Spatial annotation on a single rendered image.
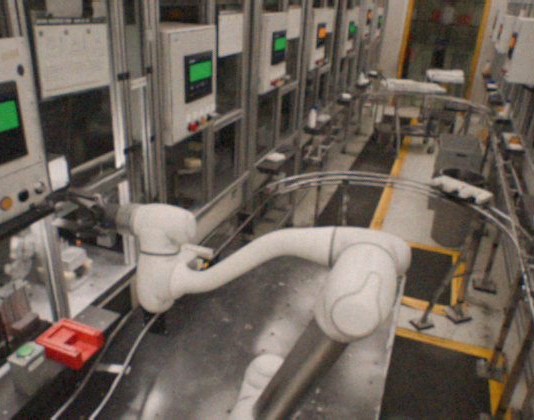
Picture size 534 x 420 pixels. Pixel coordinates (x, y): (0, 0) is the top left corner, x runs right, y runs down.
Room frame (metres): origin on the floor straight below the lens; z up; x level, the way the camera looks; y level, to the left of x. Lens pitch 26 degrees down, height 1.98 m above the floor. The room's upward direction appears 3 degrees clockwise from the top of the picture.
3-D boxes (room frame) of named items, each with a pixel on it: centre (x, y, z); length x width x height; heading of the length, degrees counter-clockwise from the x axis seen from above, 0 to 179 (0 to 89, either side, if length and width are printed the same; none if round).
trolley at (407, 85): (6.56, -1.88, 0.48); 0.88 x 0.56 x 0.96; 89
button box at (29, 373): (0.99, 0.66, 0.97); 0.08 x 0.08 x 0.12; 71
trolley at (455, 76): (7.63, -2.68, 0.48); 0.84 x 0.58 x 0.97; 169
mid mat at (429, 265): (3.15, -1.29, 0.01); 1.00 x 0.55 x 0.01; 161
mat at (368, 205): (5.73, -1.37, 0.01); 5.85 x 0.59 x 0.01; 161
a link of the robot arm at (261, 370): (1.08, -0.04, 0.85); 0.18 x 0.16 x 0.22; 165
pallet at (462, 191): (2.83, -1.24, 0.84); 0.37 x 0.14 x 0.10; 39
